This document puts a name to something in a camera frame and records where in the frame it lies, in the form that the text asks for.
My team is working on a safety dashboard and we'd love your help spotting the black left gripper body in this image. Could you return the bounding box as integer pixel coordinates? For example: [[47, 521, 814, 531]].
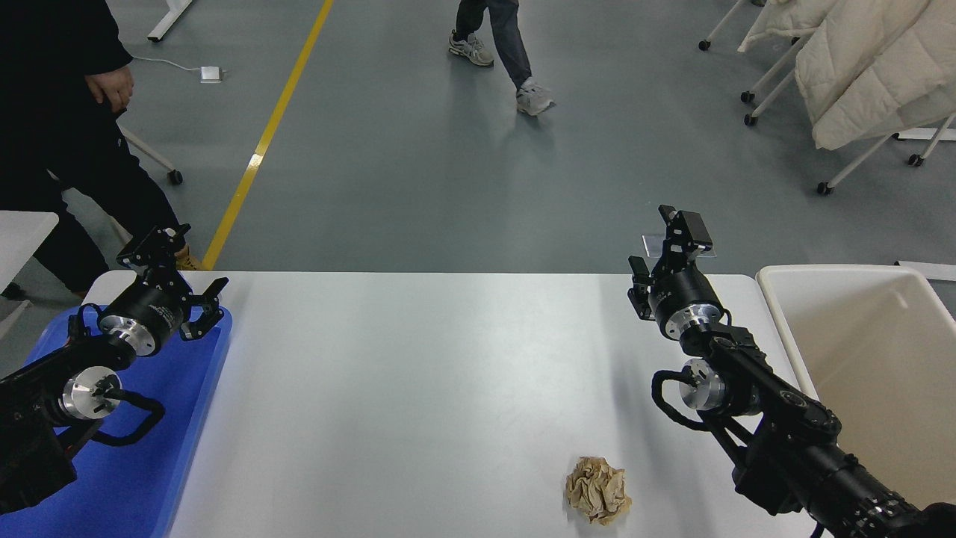
[[112, 278, 193, 346]]

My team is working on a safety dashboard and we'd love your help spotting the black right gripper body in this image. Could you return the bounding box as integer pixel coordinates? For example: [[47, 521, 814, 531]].
[[645, 266, 724, 335]]

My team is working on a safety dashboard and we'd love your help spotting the tan paper ball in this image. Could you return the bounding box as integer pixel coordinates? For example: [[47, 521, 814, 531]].
[[564, 457, 633, 526]]

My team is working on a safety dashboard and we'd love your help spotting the person's left hand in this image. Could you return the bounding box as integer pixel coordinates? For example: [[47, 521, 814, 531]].
[[84, 66, 135, 114]]

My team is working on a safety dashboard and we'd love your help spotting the small white side table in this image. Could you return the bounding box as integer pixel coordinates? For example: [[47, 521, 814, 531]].
[[0, 211, 59, 300]]

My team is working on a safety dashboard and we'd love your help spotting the blue plastic tray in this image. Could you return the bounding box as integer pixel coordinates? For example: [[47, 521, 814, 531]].
[[0, 305, 234, 538]]

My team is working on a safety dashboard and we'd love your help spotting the person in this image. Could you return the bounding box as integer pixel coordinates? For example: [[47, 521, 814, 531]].
[[0, 0, 202, 296], [448, 0, 555, 117]]

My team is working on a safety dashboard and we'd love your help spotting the large pale plastic bin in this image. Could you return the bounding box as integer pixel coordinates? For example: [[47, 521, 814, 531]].
[[756, 265, 956, 524]]

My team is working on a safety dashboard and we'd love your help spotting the cream padded jacket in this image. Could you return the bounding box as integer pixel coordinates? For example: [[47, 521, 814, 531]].
[[794, 0, 931, 124], [812, 0, 956, 150], [739, 0, 837, 53]]

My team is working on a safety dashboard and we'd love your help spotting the white desk leg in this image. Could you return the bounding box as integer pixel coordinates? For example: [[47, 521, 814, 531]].
[[147, 0, 195, 43]]

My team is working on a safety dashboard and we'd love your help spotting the white flat board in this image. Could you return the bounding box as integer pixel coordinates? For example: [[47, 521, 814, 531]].
[[895, 260, 956, 282]]

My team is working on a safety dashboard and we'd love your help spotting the grey chair with white frame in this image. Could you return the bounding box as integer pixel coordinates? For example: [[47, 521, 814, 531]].
[[112, 127, 184, 247]]

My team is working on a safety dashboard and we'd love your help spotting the white wheeled chair frame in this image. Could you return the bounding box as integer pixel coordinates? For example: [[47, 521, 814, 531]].
[[698, 0, 748, 52], [739, 34, 815, 126], [816, 112, 956, 197]]

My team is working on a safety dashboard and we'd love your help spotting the white floor cable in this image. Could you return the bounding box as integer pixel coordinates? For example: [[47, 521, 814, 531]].
[[131, 54, 202, 74]]

